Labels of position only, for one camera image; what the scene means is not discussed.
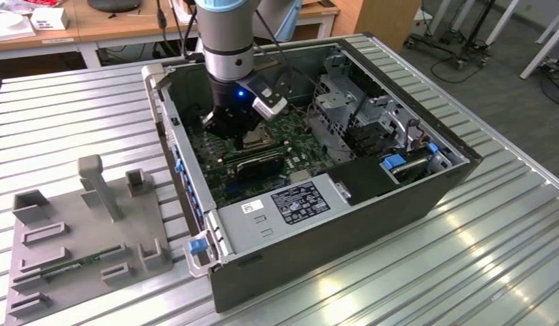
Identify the silver CPU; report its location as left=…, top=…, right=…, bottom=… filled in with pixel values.
left=244, top=126, right=272, bottom=146

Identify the CPU socket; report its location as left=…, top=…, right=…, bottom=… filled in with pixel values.
left=236, top=121, right=281, bottom=154

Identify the green installed RAM stick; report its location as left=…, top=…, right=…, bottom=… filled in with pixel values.
left=221, top=150, right=284, bottom=164

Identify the black graphics card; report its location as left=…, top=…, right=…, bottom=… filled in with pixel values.
left=233, top=151, right=287, bottom=183

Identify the green motherboard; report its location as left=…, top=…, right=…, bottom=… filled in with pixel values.
left=188, top=101, right=337, bottom=209

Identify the silver chipset heatsink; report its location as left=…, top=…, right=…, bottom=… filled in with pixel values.
left=287, top=168, right=315, bottom=185

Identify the grey metal drive cage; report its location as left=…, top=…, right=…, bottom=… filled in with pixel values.
left=311, top=47, right=456, bottom=186

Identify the grey power supply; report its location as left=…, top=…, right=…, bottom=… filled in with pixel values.
left=213, top=173, right=353, bottom=256

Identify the black plastic shroud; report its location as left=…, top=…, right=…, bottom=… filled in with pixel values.
left=325, top=158, right=401, bottom=206

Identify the wooden desk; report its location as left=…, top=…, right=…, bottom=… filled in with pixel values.
left=0, top=0, right=341, bottom=62

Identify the blue case latch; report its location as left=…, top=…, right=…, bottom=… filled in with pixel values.
left=185, top=238, right=208, bottom=255

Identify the blue disk carrier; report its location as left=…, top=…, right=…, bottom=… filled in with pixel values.
left=379, top=153, right=433, bottom=186

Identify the black round object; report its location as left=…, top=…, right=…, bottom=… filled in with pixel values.
left=86, top=0, right=142, bottom=12

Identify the grey parts rack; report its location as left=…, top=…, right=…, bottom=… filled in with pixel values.
left=4, top=154, right=174, bottom=325

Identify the black PC case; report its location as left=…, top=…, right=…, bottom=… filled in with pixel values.
left=140, top=32, right=484, bottom=314

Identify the white cardboard box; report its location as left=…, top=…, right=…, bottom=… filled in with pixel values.
left=28, top=7, right=70, bottom=31

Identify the black wheeled stand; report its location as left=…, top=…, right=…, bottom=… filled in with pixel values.
left=403, top=0, right=493, bottom=71

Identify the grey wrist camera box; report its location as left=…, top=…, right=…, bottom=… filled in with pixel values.
left=236, top=75, right=289, bottom=122

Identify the white table frame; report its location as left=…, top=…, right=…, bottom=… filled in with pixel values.
left=517, top=0, right=559, bottom=79
left=484, top=0, right=520, bottom=46

